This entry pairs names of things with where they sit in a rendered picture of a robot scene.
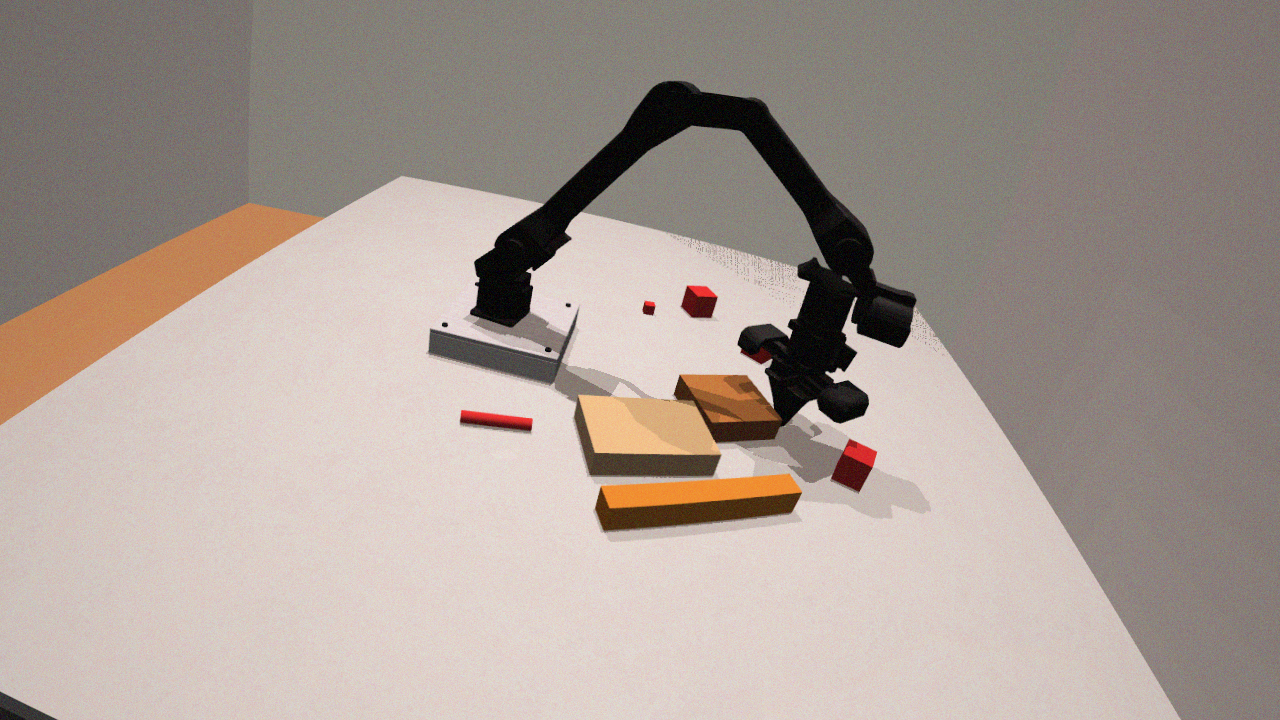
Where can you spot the tan flat block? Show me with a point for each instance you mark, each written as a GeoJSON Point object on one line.
{"type": "Point", "coordinates": [644, 437]}

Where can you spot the red cylindrical rod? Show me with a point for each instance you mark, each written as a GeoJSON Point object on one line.
{"type": "Point", "coordinates": [488, 419]}

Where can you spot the orange long rectangular bar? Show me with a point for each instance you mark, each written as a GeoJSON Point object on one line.
{"type": "Point", "coordinates": [679, 503]}

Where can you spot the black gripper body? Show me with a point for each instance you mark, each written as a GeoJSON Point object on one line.
{"type": "Point", "coordinates": [807, 354]}

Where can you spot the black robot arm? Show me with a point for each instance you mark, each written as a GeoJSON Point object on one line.
{"type": "Point", "coordinates": [881, 312]}

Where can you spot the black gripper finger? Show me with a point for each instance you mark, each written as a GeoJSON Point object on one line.
{"type": "Point", "coordinates": [794, 400]}
{"type": "Point", "coordinates": [778, 387]}

